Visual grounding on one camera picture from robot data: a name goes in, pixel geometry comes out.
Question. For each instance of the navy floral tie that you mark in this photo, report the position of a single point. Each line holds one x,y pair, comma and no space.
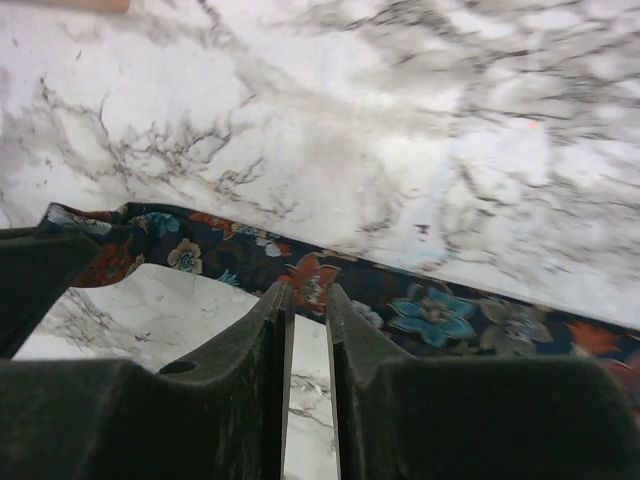
424,316

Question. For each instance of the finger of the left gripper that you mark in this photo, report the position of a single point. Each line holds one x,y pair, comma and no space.
36,269

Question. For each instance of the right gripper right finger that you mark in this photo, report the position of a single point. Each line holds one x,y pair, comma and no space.
402,417

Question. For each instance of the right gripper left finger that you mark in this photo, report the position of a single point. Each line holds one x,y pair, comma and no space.
219,412

